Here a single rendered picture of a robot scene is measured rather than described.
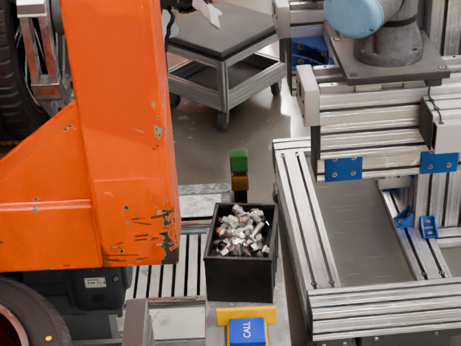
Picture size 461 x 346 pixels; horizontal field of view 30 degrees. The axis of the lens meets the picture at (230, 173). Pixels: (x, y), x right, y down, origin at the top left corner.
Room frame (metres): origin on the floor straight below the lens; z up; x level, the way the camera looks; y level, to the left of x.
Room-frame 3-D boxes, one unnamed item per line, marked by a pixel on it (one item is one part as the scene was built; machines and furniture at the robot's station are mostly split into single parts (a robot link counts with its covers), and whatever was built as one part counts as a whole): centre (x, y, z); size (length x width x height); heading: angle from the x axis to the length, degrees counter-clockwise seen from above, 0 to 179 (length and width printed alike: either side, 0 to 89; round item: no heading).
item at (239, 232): (1.46, -0.02, 0.51); 0.20 x 0.14 x 0.13; 172
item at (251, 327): (1.25, -0.01, 0.47); 0.07 x 0.07 x 0.02; 89
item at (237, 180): (1.62, -0.02, 0.59); 0.04 x 0.04 x 0.04; 89
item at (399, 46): (1.75, -0.36, 0.87); 0.15 x 0.15 x 0.10
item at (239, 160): (1.62, -0.02, 0.64); 0.04 x 0.04 x 0.04; 89
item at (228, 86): (3.13, 0.00, 0.17); 0.43 x 0.36 x 0.34; 137
